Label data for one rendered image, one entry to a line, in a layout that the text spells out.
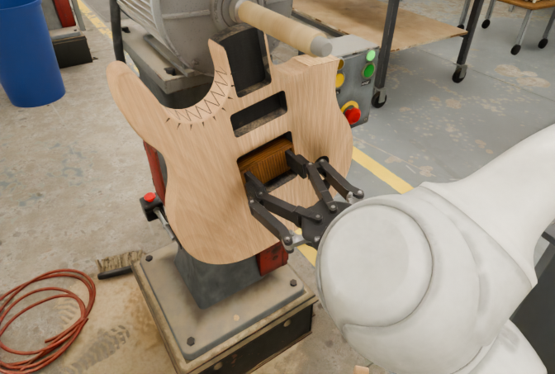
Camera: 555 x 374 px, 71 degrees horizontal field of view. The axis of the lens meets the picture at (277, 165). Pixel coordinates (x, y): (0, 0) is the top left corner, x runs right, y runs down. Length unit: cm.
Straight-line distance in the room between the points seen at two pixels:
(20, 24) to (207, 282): 245
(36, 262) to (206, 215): 159
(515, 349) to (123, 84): 46
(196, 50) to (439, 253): 54
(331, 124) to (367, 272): 45
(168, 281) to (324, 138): 94
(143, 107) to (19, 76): 294
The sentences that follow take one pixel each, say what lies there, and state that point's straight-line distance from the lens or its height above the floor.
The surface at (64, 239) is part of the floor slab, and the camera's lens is 219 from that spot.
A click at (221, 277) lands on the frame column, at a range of 131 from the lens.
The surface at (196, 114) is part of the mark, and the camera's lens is 53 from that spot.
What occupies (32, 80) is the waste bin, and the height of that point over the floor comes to 21.
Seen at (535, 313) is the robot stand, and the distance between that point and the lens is 137.
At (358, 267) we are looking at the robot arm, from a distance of 24.
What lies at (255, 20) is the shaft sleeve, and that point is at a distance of 61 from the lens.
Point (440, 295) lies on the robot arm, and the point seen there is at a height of 125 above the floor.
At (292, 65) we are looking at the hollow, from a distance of 59.
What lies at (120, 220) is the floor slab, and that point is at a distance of 217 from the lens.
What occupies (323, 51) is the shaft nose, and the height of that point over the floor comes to 125.
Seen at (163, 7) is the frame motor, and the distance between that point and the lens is 66.
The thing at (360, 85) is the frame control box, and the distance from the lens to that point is 93.
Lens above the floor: 143
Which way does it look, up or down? 37 degrees down
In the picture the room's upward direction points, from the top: straight up
